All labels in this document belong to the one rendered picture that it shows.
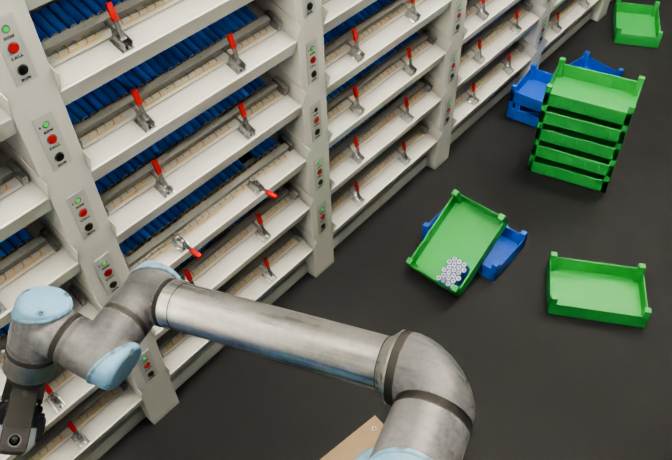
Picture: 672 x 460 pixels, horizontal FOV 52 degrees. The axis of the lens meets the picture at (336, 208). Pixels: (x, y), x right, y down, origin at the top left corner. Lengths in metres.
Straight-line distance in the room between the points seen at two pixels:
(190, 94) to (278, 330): 0.66
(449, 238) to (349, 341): 1.36
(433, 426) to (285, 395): 1.20
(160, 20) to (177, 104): 0.20
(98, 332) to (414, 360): 0.53
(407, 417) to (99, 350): 0.53
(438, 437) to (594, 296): 1.53
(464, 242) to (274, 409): 0.84
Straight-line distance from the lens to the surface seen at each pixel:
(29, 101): 1.32
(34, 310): 1.24
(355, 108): 2.11
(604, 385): 2.25
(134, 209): 1.62
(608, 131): 2.61
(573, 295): 2.42
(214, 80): 1.62
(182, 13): 1.49
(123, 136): 1.51
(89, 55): 1.40
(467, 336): 2.25
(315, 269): 2.33
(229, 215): 1.84
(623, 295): 2.47
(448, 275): 2.29
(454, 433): 0.98
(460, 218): 2.41
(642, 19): 3.87
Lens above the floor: 1.85
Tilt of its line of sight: 46 degrees down
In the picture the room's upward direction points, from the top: 2 degrees counter-clockwise
